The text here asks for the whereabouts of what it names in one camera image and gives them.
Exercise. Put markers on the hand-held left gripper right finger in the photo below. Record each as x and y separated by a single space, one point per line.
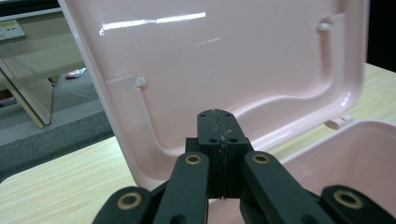
232 137

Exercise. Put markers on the white power strip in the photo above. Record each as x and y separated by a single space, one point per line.
11 29

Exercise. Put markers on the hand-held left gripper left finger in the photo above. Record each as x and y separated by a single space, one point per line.
208 133

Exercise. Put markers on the small pink packet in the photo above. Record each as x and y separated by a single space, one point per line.
75 73

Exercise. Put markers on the black curtain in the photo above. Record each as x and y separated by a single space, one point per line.
381 31

